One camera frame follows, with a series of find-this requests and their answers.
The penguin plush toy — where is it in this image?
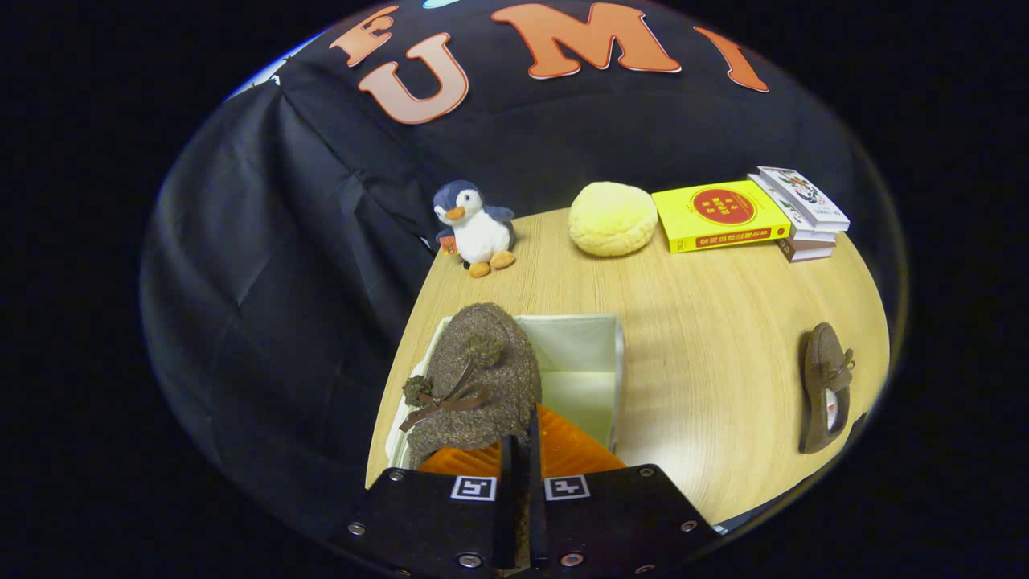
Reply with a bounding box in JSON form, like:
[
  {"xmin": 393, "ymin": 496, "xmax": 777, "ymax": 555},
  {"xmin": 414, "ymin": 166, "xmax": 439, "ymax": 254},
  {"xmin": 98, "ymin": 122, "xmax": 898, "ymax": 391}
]
[{"xmin": 433, "ymin": 179, "xmax": 518, "ymax": 279}]

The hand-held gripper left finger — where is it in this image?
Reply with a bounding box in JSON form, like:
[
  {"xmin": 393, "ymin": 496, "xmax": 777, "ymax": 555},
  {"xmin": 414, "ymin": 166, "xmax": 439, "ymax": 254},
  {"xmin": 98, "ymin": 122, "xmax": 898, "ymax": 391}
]
[{"xmin": 336, "ymin": 434, "xmax": 517, "ymax": 578}]

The black backdrop cloth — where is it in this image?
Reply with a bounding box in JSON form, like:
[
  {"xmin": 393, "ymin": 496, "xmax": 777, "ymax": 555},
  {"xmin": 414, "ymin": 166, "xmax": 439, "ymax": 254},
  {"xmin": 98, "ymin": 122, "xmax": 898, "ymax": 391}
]
[{"xmin": 141, "ymin": 0, "xmax": 909, "ymax": 540}]

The brown-edged book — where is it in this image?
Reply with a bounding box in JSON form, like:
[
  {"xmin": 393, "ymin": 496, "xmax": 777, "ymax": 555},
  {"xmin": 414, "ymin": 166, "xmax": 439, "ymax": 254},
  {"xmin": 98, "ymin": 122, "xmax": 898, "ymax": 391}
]
[{"xmin": 776, "ymin": 237, "xmax": 835, "ymax": 263}]

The brown fuzzy shoe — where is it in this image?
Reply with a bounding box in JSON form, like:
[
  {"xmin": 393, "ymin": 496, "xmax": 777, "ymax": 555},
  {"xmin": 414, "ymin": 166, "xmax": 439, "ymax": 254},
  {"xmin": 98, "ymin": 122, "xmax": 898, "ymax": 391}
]
[
  {"xmin": 400, "ymin": 303, "xmax": 543, "ymax": 470},
  {"xmin": 797, "ymin": 322, "xmax": 857, "ymax": 455}
]

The beige fabric storage box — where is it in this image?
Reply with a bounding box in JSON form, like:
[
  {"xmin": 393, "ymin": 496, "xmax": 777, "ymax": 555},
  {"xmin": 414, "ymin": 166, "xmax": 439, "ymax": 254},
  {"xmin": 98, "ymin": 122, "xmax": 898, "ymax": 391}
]
[{"xmin": 384, "ymin": 312, "xmax": 626, "ymax": 470}]

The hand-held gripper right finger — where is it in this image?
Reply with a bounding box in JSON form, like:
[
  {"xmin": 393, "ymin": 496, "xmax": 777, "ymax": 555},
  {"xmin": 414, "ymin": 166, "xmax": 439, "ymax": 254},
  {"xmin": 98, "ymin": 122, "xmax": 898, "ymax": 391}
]
[{"xmin": 527, "ymin": 403, "xmax": 722, "ymax": 578}]

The yellow book with red circle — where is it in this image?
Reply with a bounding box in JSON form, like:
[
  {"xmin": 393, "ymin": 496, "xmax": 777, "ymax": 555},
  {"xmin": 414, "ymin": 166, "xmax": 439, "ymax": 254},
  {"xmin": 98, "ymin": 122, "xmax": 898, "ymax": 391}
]
[{"xmin": 651, "ymin": 179, "xmax": 793, "ymax": 255}]

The yellow round plush bun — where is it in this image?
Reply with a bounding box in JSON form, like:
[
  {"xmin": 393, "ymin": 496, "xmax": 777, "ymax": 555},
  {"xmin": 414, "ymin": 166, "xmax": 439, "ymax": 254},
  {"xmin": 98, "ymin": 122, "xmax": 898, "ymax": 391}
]
[{"xmin": 568, "ymin": 182, "xmax": 660, "ymax": 258}]

